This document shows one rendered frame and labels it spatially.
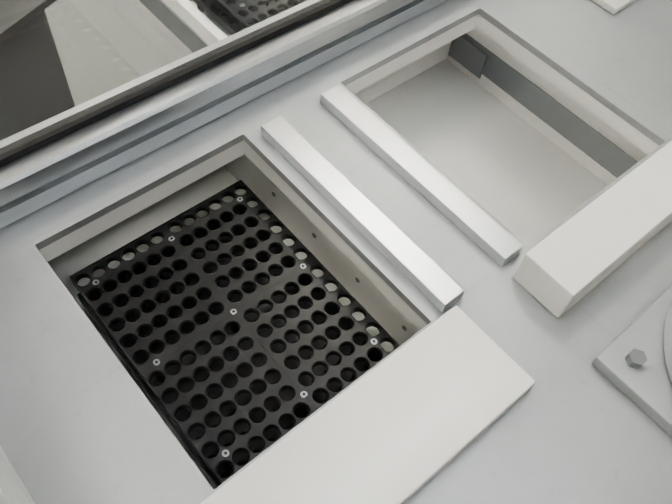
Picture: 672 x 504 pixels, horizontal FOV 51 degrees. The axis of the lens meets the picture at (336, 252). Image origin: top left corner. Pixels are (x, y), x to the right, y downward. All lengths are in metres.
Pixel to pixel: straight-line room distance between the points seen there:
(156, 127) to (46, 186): 0.10
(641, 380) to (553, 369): 0.06
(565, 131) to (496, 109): 0.09
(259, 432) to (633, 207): 0.35
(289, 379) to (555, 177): 0.41
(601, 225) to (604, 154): 0.24
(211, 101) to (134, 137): 0.08
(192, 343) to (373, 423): 0.17
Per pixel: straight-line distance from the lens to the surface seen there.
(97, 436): 0.51
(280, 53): 0.66
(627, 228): 0.60
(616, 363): 0.56
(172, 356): 0.57
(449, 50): 0.91
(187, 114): 0.64
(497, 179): 0.80
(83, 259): 0.71
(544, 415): 0.53
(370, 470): 0.48
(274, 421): 0.55
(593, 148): 0.83
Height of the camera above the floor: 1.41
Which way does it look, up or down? 56 degrees down
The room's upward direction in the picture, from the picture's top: 8 degrees clockwise
